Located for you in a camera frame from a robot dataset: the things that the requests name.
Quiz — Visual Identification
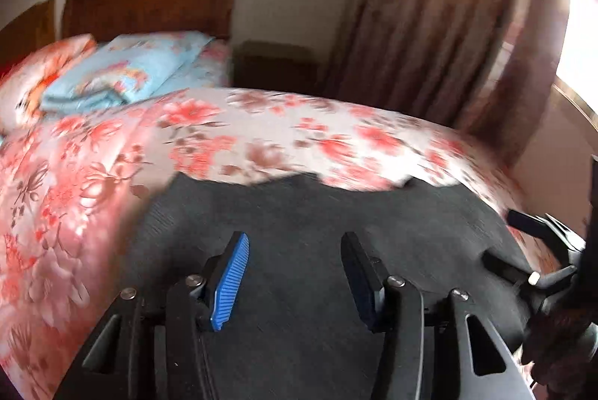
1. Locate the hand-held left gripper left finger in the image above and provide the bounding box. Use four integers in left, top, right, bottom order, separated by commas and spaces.
51, 232, 250, 400

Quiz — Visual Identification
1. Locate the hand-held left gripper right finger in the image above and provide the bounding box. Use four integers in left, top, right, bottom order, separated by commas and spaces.
340, 232, 536, 400

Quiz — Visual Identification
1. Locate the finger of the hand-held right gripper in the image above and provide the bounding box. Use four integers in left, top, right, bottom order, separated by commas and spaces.
481, 251, 579, 291
507, 210, 586, 252

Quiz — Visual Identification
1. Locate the dark striped knit sweater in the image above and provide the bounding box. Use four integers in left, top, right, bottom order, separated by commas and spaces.
114, 172, 538, 400

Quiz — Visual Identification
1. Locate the pink floral bedsheet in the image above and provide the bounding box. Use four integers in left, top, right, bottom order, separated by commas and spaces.
0, 87, 561, 400

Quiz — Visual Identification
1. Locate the bright window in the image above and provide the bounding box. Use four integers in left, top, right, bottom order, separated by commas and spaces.
551, 0, 598, 125

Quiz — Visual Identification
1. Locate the light blue floral pillow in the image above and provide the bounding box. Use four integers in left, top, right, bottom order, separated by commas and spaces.
154, 39, 233, 97

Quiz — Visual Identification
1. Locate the dark wooden nightstand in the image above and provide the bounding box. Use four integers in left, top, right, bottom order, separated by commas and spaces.
232, 41, 323, 95

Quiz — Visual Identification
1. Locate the folded light blue floral quilt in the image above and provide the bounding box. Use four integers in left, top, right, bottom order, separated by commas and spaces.
40, 31, 216, 113

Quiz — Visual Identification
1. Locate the pink floral curtain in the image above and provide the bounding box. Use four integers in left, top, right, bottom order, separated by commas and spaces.
322, 0, 571, 167

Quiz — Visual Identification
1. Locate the pink floral pillow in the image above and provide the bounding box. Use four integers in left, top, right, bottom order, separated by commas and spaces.
0, 34, 97, 134

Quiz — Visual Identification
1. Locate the small wooden headboard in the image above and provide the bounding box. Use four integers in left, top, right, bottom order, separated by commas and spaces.
0, 0, 57, 69

